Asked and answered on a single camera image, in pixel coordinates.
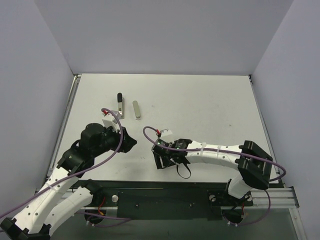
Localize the aluminium frame rail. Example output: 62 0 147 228
30 186 301 210

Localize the olive green stapler cover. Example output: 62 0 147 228
132 100 142 120

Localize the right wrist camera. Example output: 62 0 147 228
156 129 173 138

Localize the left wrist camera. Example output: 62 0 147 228
102 110 120 132

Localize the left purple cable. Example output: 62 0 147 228
0 107 132 228

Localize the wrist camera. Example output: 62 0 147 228
102 110 120 132
156 129 173 138

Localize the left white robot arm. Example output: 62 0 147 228
0 123 137 240

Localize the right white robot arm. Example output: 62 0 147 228
151 138 273 205

